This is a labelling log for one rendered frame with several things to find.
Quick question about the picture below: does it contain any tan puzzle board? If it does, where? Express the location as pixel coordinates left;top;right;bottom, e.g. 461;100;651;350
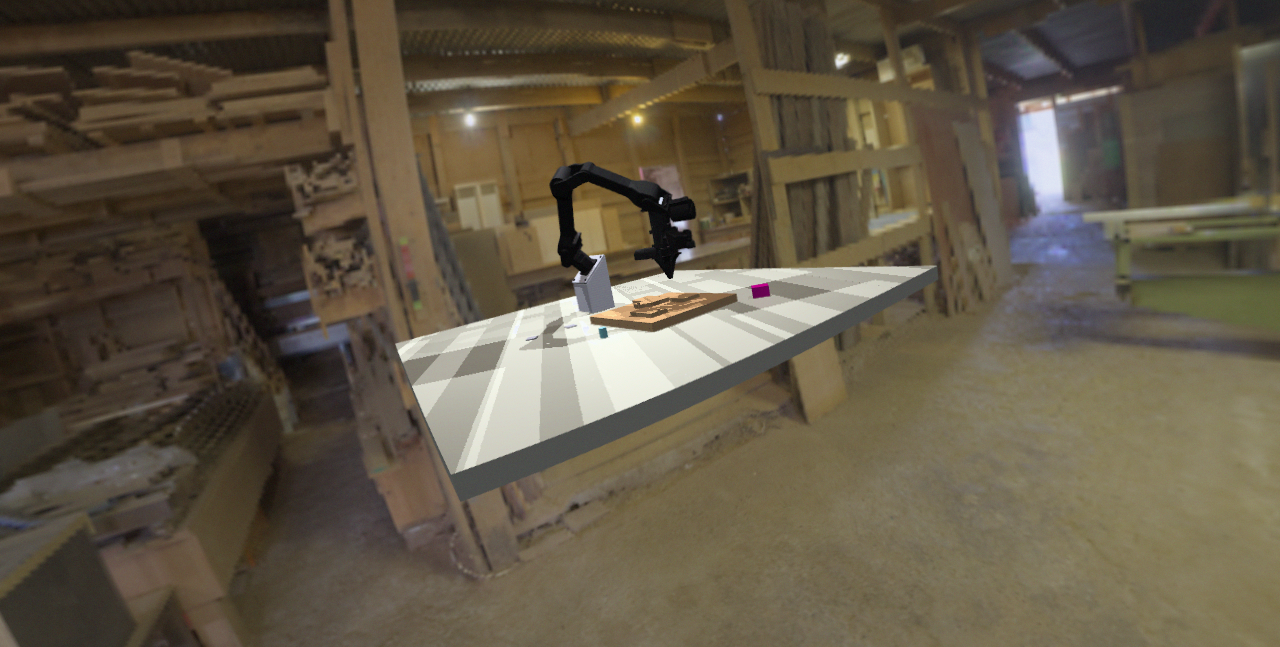
589;292;739;332

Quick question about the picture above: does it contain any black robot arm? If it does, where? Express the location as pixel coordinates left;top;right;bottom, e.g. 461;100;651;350
549;161;696;275

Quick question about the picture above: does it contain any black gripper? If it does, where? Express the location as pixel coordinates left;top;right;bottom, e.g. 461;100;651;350
634;223;696;279

